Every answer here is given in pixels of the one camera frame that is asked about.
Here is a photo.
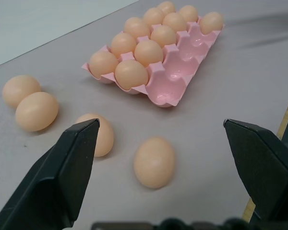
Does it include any pink egg tray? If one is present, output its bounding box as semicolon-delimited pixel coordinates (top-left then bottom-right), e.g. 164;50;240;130
81;15;225;108

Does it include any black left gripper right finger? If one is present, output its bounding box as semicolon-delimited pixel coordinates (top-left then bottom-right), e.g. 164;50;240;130
223;118;288;221

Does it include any beige egg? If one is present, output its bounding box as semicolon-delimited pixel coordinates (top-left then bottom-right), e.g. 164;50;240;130
133;137;176;189
150;25;177;48
162;12;187;33
124;17;151;39
200;11;224;35
115;59;149;91
110;32;137;59
177;5;199;23
2;74;42;109
75;113;114;158
15;92;60;132
89;51;120;79
142;7;166;25
157;0;177;16
134;40;164;68

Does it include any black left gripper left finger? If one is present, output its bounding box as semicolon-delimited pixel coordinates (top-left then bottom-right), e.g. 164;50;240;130
0;118;100;230

